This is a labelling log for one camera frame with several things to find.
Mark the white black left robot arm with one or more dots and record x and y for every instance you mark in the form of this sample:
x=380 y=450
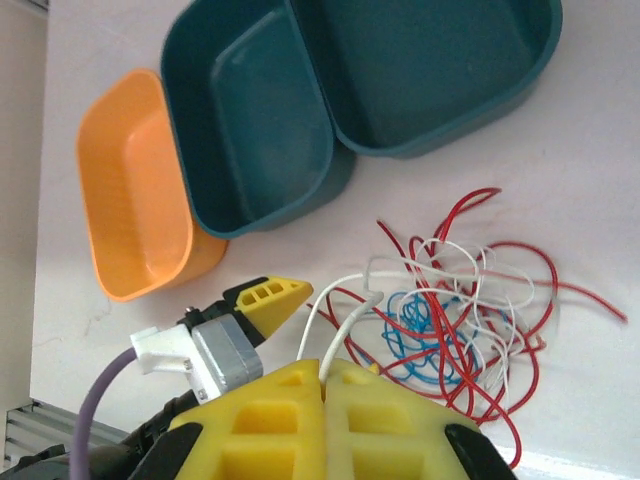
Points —
x=115 y=455

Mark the orange plastic bin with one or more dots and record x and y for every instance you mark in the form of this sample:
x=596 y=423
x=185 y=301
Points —
x=135 y=200

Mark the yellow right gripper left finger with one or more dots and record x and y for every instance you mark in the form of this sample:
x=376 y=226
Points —
x=280 y=395

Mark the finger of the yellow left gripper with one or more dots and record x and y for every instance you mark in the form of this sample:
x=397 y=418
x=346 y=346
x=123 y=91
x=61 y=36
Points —
x=280 y=305

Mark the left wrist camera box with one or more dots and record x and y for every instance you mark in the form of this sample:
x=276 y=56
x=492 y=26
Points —
x=220 y=355

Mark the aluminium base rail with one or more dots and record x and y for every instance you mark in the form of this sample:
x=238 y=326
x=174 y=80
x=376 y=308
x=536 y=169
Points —
x=45 y=425

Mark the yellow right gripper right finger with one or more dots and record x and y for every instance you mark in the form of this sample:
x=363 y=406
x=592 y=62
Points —
x=385 y=395

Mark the teal plastic bin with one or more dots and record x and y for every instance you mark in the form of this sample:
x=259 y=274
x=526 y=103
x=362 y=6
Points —
x=260 y=140
x=425 y=65

